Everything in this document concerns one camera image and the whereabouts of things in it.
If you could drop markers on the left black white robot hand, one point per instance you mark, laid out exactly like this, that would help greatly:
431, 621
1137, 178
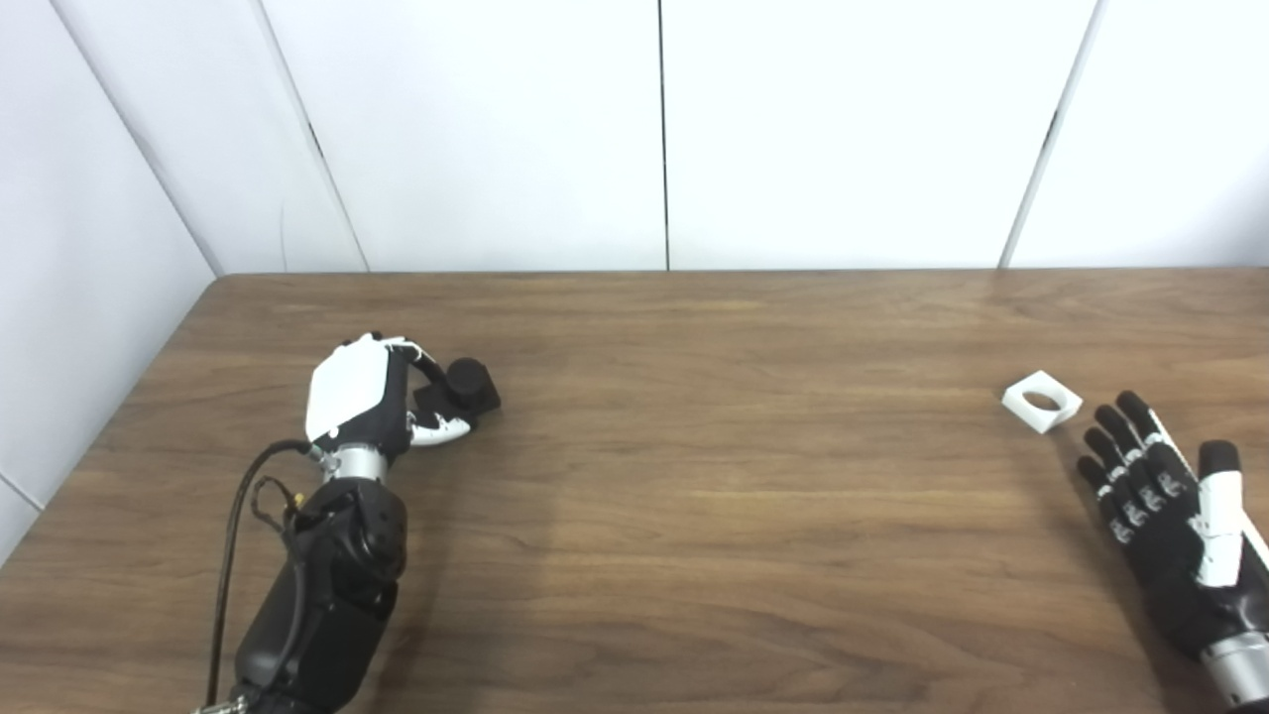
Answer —
347, 392

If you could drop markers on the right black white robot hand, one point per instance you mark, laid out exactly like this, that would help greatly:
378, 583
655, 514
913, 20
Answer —
1180, 555

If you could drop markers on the black peg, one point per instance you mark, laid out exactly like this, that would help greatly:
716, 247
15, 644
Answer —
468, 382

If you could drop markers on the white square piece with hole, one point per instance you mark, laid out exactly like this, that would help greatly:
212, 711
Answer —
1039, 418

